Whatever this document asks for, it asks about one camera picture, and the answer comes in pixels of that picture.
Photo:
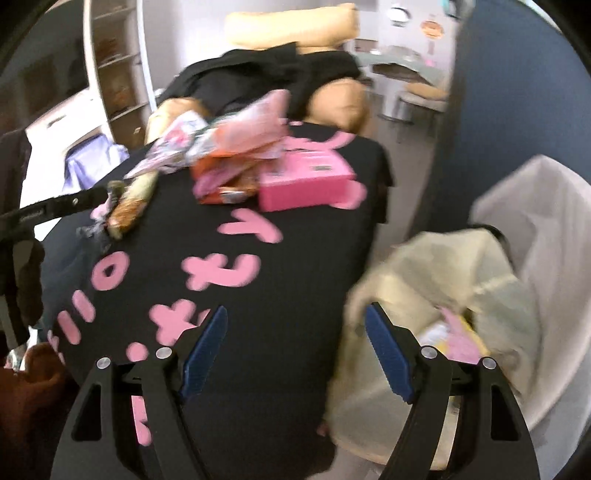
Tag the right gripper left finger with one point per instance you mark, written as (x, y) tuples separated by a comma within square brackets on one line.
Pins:
[(99, 438)]

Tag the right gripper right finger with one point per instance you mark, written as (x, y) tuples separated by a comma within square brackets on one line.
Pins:
[(492, 440)]

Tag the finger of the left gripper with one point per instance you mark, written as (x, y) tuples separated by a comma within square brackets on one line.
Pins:
[(53, 208)]

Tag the yellow snack bag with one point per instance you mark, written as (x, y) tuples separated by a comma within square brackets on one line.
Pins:
[(131, 204)]

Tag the pink tissue packet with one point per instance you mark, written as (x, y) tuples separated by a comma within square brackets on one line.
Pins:
[(170, 151)]

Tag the pink snack wrapper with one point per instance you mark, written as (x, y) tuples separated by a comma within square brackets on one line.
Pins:
[(221, 174)]

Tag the yellow plastic trash bag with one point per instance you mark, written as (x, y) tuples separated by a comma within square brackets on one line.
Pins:
[(468, 272)]

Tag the orange snack bag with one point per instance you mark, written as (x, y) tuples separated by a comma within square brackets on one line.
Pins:
[(210, 163)]

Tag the red gold snack wrapper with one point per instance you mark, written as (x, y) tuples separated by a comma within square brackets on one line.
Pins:
[(236, 192)]

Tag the red sleeve forearm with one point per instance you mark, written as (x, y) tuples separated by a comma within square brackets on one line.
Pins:
[(35, 404)]

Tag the purple shopping bag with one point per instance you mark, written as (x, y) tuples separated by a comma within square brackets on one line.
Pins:
[(89, 161)]

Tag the black Hello Kitty tablecloth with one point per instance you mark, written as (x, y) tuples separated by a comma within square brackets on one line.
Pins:
[(283, 278)]

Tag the white display shelf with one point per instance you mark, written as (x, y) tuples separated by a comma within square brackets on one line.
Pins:
[(117, 68)]

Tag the pink tissue box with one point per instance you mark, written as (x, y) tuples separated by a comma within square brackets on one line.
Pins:
[(304, 178)]

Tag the black jacket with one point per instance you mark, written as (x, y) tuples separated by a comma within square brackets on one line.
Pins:
[(228, 83)]

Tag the orange leather armchair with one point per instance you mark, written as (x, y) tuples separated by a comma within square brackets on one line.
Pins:
[(301, 51)]

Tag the beige dining chair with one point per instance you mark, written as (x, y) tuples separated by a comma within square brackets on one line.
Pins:
[(423, 96)]

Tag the dining table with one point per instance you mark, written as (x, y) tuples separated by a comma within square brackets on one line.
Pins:
[(392, 71)]

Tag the panda wall clock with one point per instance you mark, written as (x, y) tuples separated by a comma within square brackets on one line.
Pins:
[(400, 17)]

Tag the red chinese wall ornament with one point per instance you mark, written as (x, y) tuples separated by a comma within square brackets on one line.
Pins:
[(433, 31)]

